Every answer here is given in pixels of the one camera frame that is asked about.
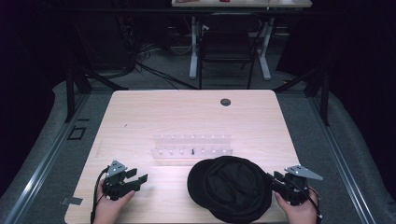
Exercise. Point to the black cap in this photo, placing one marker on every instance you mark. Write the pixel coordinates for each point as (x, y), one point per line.
(230, 189)

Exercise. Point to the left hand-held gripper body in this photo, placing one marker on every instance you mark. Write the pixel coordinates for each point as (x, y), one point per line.
(115, 183)

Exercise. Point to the black tape square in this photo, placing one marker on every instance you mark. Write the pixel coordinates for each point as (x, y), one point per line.
(77, 133)

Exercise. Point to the grey tape strip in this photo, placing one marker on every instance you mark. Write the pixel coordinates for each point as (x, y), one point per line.
(71, 201)

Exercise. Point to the black metal stand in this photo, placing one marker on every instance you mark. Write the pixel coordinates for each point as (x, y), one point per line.
(323, 96)
(71, 93)

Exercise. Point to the person's left hand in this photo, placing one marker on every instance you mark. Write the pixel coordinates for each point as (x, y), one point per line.
(109, 208)

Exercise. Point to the black chair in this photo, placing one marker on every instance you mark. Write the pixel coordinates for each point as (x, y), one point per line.
(227, 46)

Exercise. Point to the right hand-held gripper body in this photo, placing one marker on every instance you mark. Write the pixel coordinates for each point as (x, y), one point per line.
(295, 189)

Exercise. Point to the aluminium floor rail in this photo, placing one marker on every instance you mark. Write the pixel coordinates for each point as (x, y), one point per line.
(40, 165)
(342, 161)

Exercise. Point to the person's right hand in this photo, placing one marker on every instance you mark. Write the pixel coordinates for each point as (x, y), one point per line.
(297, 213)

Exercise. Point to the white-legged desk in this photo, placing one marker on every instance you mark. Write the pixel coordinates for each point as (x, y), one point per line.
(193, 46)

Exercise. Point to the short black tape strip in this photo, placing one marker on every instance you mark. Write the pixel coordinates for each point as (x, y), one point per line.
(82, 119)

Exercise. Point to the clear acrylic rack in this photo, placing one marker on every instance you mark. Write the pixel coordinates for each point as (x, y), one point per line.
(192, 146)

